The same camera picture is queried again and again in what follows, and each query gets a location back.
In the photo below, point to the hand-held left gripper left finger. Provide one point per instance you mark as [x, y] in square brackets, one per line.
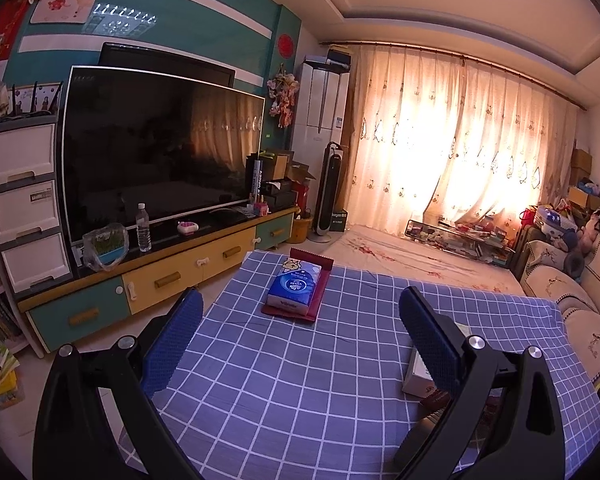
[175, 340]

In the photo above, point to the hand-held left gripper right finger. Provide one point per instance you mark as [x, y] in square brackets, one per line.
[430, 340]

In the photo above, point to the small white box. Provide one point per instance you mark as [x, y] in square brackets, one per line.
[416, 377]

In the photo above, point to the dark red packet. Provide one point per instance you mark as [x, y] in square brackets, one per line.
[436, 399]

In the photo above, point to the yellow and green television cabinet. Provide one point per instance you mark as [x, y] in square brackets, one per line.
[180, 275]

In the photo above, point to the glass coffee table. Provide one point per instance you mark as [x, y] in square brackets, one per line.
[460, 237]

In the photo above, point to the clear water bottle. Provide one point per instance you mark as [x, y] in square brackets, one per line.
[144, 232]

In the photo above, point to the small pink object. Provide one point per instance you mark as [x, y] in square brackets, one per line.
[187, 228]

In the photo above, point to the clear plastic bag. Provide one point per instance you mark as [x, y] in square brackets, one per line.
[105, 247]

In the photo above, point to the dark red tray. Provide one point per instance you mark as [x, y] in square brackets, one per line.
[320, 295]

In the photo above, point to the blue tissue pack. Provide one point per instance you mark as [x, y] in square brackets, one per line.
[292, 287]

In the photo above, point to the blue checked tablecloth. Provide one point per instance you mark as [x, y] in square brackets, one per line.
[305, 385]

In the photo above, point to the beige embroidered sofa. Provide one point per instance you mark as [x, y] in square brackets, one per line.
[555, 285]

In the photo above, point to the grey plush toy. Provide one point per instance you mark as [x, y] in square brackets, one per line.
[572, 260]

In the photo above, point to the yellow bucket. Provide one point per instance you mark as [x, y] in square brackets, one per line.
[301, 230]

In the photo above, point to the blue patterned bag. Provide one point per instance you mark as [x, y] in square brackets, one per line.
[552, 220]

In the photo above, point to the black box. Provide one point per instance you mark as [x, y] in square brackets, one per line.
[276, 194]

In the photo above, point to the black tube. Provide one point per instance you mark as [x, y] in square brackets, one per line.
[255, 180]

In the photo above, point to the black tower fan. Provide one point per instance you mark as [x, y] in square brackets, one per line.
[328, 190]

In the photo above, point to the large flat television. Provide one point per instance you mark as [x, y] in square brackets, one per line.
[155, 160]

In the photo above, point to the plastic drawer unit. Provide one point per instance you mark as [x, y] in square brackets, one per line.
[25, 210]

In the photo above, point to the row of plush toys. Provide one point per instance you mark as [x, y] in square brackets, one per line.
[592, 225]

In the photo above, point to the cream embroidered curtain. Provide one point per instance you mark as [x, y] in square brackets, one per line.
[430, 135]

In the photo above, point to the open cardboard box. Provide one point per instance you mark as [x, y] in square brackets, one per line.
[300, 170]

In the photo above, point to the stack of cardboard boxes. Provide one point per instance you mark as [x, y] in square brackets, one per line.
[580, 160]

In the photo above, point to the white standing air conditioner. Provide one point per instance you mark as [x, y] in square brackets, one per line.
[320, 110]

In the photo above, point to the hanging artificial flowers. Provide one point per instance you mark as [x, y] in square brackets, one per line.
[284, 95]

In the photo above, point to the printed picture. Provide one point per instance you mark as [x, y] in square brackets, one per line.
[40, 97]

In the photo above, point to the wooden curtain rod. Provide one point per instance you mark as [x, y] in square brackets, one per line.
[462, 57]

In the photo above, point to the dark box on air conditioner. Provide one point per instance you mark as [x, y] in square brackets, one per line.
[339, 56]

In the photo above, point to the red round wall decoration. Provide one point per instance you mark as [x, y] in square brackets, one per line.
[286, 44]

